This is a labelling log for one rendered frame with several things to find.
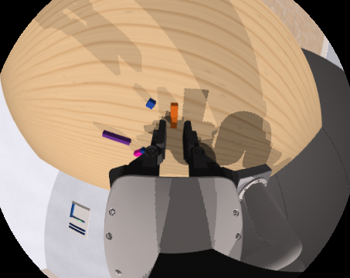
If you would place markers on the orange rectangular bar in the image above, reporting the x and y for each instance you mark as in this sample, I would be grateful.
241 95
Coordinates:
174 115

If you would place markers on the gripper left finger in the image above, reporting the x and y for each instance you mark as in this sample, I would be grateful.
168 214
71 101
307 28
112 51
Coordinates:
149 162

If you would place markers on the dark purple rod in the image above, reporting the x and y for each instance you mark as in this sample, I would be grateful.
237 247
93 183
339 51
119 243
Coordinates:
116 137

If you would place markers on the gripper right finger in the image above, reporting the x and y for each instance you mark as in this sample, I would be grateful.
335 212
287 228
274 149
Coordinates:
198 161

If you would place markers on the small magenta block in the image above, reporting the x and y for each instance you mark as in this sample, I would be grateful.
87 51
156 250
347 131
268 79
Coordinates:
137 153

